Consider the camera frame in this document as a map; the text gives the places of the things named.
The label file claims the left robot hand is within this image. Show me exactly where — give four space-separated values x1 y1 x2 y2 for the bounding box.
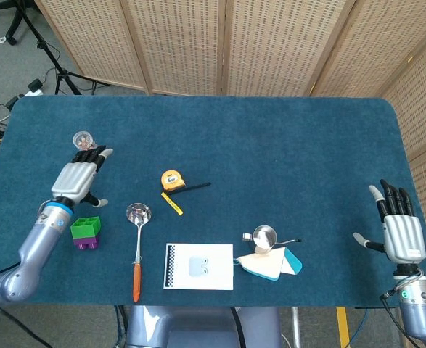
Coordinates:
51 144 114 208

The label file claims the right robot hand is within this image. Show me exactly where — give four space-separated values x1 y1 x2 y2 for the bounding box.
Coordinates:
353 178 426 268

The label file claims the yellow tape measure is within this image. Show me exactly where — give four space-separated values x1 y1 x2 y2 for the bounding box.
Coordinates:
160 169 212 215

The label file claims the clear plastic jar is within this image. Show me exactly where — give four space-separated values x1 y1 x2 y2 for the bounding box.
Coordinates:
72 130 94 151

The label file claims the green building block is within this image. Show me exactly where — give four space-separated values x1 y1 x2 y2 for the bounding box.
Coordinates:
70 215 102 240

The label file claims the purple building block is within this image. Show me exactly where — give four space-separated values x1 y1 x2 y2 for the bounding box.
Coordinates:
73 234 101 252

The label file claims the white power strip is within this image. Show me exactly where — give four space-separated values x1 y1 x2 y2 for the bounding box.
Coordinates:
25 79 45 97

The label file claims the black tripod stand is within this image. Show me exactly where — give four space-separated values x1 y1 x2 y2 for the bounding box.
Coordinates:
16 0 110 96

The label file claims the steel gooseneck pitcher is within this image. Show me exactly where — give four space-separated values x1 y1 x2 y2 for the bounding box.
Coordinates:
241 224 303 254

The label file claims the metal table leg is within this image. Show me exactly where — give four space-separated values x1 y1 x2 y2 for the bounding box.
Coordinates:
291 307 303 348

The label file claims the cream and teal cloth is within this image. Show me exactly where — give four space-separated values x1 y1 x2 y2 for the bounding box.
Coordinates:
234 247 303 282

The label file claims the white earbuds box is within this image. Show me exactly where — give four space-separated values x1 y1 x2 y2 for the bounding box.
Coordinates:
163 243 234 291

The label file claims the blue table mat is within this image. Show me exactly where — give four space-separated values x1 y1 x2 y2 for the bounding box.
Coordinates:
0 94 426 308

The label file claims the black office chair base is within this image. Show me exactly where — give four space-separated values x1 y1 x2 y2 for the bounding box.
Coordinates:
0 0 23 46

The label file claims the grey robot torso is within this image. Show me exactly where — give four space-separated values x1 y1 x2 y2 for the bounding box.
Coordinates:
125 305 283 348

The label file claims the wicker folding screen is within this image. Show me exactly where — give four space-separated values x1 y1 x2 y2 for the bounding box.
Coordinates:
34 0 426 236

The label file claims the steel ladle orange handle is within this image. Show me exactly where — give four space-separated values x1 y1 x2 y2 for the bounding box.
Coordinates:
126 202 152 303

